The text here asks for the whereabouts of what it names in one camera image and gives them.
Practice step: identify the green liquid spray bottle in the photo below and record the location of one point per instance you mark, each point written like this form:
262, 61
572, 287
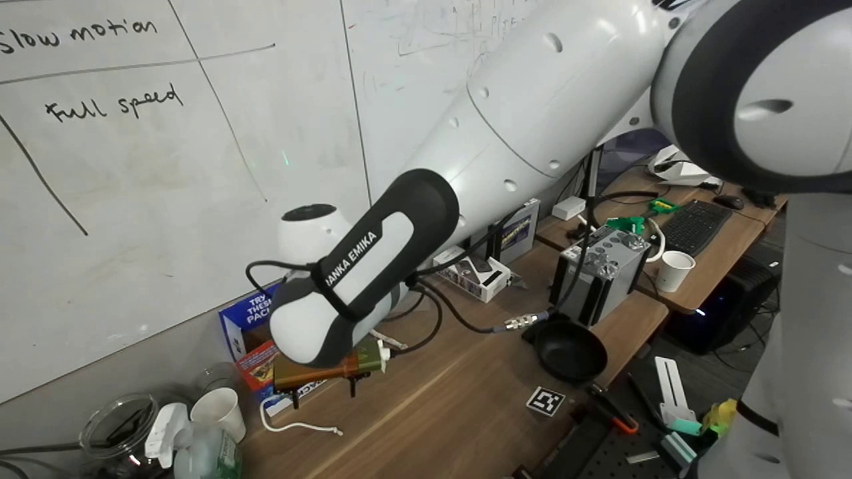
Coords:
190, 453

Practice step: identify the clear glass jar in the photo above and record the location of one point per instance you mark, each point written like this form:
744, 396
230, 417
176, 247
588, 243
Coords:
116, 435

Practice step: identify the black bowl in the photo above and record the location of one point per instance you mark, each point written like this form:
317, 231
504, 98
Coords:
568, 348

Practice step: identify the blue printed carton box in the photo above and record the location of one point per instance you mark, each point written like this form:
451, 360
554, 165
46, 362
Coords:
243, 328

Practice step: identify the black keyboard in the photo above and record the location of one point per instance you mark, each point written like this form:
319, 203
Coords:
700, 230

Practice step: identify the white paper cup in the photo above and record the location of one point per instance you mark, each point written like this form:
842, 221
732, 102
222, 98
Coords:
673, 268

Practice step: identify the dark blue chair back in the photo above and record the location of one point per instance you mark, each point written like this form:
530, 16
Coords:
635, 146

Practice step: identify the teal plastic part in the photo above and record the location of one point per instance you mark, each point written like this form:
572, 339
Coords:
681, 443

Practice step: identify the black perforated breadboard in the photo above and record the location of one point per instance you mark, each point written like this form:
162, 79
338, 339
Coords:
612, 461

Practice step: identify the black white fiducial tag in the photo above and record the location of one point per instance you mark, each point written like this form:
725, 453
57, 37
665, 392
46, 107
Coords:
543, 399

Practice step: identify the grey battery with round caps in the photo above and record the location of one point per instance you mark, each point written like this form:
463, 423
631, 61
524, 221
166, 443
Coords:
600, 274

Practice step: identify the white headset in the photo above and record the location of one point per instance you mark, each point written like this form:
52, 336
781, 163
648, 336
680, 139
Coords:
680, 165

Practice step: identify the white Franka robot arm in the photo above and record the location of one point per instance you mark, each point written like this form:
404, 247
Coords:
568, 89

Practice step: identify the small white adapter box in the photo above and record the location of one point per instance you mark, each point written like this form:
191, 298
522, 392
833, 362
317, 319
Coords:
568, 209

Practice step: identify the yellow green plastic part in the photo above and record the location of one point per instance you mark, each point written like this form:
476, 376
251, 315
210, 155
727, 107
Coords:
720, 415

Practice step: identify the white plastic tool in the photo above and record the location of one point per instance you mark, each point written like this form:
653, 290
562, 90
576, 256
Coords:
671, 389

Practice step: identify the white power strip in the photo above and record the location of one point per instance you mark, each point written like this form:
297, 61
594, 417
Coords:
479, 280

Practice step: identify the whiteboard with writing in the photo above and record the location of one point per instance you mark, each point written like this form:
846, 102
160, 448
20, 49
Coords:
133, 221

